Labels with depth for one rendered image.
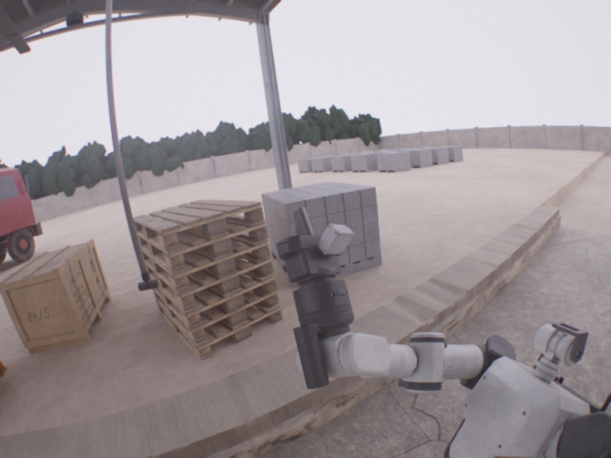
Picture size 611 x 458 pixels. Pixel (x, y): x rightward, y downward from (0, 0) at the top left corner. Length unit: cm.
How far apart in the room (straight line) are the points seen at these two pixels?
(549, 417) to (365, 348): 38
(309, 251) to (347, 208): 259
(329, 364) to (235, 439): 145
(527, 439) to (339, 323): 42
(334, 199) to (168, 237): 169
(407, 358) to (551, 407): 31
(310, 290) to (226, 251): 171
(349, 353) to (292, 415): 150
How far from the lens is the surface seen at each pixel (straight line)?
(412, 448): 198
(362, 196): 312
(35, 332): 340
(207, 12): 608
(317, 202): 291
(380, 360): 49
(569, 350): 69
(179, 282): 203
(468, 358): 77
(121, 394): 234
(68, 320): 314
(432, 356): 65
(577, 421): 62
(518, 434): 63
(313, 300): 45
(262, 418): 182
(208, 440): 181
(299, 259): 46
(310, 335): 44
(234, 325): 236
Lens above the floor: 167
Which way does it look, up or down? 14 degrees down
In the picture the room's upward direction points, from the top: 8 degrees counter-clockwise
